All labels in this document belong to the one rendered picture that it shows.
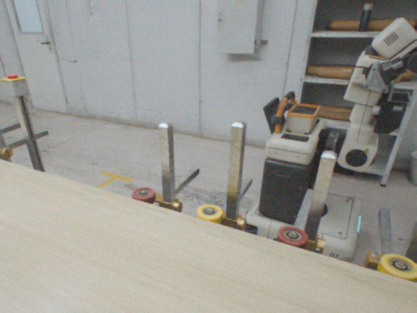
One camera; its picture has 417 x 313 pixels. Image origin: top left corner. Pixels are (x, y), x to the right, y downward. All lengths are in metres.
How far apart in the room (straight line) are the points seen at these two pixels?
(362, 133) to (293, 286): 1.25
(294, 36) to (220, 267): 2.99
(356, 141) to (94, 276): 1.53
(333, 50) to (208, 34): 1.31
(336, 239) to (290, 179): 0.44
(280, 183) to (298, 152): 0.22
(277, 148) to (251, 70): 1.96
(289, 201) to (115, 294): 1.39
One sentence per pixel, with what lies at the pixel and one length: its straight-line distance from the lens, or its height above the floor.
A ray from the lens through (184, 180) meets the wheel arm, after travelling 1.30.
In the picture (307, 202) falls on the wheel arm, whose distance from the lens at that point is 1.21.
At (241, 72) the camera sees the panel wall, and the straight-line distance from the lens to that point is 3.70.
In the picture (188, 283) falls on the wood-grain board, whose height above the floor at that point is 0.90.
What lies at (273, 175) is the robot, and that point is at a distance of 1.87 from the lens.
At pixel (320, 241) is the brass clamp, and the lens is 1.02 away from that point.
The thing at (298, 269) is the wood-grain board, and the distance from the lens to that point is 0.82.
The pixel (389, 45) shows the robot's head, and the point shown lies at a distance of 1.81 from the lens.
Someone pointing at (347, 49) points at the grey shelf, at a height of 1.09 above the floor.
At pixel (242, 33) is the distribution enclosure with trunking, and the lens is 3.41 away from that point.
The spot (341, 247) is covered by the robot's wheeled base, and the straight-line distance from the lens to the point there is 2.00.
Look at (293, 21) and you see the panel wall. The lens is 3.53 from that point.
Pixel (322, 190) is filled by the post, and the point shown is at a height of 1.02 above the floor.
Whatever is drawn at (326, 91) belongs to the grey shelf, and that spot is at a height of 0.71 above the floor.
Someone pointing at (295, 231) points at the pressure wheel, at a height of 0.91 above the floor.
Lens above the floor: 1.45
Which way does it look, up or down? 30 degrees down
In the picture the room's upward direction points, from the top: 2 degrees counter-clockwise
